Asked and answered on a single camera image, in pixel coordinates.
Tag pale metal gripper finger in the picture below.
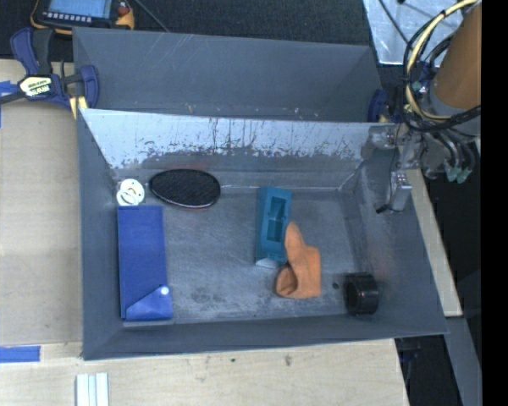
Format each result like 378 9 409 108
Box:
361 123 398 161
389 172 413 213

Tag teal plastic moulded block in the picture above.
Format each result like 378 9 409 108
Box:
253 185 293 269

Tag grey metal bin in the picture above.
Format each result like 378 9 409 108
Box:
71 26 450 361

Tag black oval mesh pad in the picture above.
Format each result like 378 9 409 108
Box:
148 168 223 210

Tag blue flat pouch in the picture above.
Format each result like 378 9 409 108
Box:
116 204 174 323

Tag black short cylinder ring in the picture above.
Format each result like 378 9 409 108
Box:
343 271 380 317

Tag white plastic ring fitting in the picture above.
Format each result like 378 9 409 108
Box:
115 178 146 207

